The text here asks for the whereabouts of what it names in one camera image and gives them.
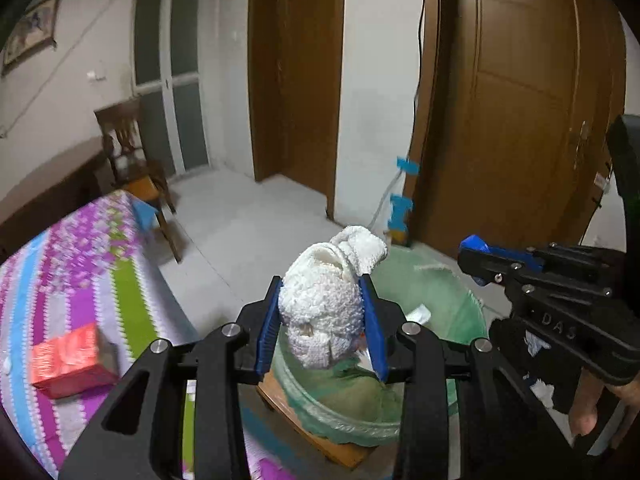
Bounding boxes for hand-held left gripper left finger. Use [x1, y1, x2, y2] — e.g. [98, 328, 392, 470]
[59, 275, 284, 480]

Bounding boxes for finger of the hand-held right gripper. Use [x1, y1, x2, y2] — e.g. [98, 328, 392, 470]
[459, 234, 627, 282]
[457, 248, 524, 287]

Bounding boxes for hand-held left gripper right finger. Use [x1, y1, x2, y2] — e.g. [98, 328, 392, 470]
[357, 272, 589, 480]

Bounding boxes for white towel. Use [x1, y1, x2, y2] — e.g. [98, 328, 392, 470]
[277, 224, 389, 371]

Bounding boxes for trash bin with green bag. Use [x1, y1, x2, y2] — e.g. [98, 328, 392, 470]
[272, 244, 489, 447]

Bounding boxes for person's right hand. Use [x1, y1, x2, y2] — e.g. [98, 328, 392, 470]
[569, 371, 640, 437]

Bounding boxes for brown wooden door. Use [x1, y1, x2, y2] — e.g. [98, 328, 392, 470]
[407, 0, 629, 262]
[247, 0, 346, 222]

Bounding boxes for striped floral tablecloth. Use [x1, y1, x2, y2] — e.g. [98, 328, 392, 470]
[0, 190, 302, 480]

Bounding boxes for red wrapped pack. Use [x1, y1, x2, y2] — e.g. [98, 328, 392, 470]
[29, 322, 121, 400]

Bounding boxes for dark wooden chair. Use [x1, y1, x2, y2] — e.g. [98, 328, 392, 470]
[93, 97, 184, 264]

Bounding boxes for dark wooden dining table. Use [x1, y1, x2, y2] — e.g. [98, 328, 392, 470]
[0, 137, 109, 252]

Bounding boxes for frosted glass double door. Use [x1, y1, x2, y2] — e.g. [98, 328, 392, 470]
[130, 0, 211, 179]

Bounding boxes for thin wire by door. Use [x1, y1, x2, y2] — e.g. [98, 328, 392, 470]
[412, 0, 431, 162]

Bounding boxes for framed wall picture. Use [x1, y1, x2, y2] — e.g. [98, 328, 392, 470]
[1, 0, 64, 77]

